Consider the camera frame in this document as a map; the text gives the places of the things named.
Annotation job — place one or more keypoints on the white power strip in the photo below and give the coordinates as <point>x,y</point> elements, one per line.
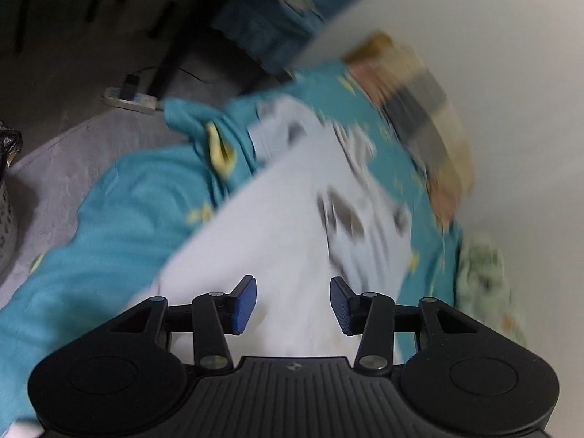
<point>132,99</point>

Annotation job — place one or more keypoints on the black plastic bag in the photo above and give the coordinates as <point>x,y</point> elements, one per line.
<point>9,143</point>

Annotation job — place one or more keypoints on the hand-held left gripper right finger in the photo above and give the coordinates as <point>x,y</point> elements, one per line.
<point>341,306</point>

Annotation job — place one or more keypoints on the white perforated basket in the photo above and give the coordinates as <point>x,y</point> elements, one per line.
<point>7,228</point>

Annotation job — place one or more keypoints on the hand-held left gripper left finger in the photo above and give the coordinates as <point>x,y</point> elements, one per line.
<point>244,304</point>

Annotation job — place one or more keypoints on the black plug adapter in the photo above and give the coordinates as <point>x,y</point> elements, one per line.
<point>130,84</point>

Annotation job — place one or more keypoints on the white printed garment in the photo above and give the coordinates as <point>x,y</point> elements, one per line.
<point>273,219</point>

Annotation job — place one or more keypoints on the teal printed bed sheet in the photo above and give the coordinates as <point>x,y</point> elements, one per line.
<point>127,219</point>

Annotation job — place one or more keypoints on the light green printed cloth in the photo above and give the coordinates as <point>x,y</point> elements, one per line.
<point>483,278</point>

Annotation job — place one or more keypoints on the brown grey plaid cloth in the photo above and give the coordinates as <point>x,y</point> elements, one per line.
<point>424,114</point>

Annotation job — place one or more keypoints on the dark teal blanket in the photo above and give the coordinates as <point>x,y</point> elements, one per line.
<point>260,23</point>

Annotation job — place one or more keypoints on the black pole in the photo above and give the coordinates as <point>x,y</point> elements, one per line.
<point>191,32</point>

